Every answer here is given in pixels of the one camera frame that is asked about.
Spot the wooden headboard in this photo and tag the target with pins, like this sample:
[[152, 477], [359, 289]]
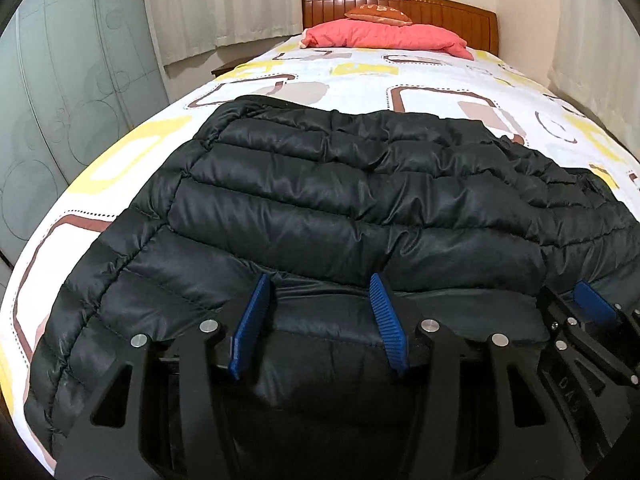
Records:
[[450, 15]]

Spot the frosted glass wardrobe door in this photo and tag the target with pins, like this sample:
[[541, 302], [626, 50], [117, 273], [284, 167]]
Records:
[[75, 85]]

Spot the wooden nightstand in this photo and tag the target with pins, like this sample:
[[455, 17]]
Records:
[[225, 67]]

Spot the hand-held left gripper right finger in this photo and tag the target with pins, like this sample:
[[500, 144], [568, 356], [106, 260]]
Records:
[[386, 322]]

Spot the cream window curtain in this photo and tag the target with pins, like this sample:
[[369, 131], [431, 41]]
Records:
[[600, 35], [225, 5]]

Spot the black puffer jacket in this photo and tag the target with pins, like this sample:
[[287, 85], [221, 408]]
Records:
[[325, 200]]

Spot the pink pillow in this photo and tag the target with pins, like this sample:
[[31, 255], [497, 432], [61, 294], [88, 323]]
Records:
[[380, 36]]

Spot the bed with patterned sheet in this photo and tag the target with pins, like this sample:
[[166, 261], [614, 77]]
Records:
[[350, 80]]

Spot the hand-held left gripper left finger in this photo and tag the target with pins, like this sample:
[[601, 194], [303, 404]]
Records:
[[250, 325]]

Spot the small orange cushion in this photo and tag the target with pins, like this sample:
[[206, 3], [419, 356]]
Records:
[[377, 12]]

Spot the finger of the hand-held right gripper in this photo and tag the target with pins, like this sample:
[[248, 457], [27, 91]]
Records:
[[575, 335], [592, 305]]

